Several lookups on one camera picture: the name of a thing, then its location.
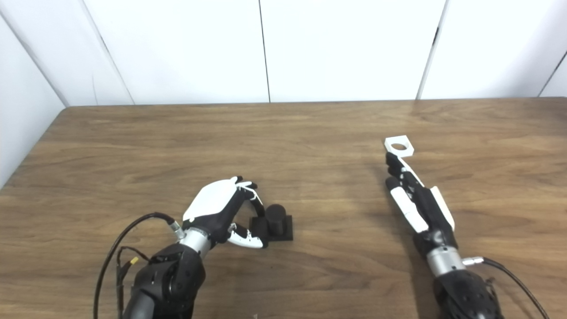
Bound black peg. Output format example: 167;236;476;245
250;204;294;242

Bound white square piece with hole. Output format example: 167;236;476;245
384;135;415;158

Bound black and white left hand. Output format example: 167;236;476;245
182;176;266;249

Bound black and white right hand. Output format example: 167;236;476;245
385;152;458;257

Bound thin wire with yellow connector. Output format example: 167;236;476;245
116;246;149;319

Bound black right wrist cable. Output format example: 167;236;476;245
462;256;550;319

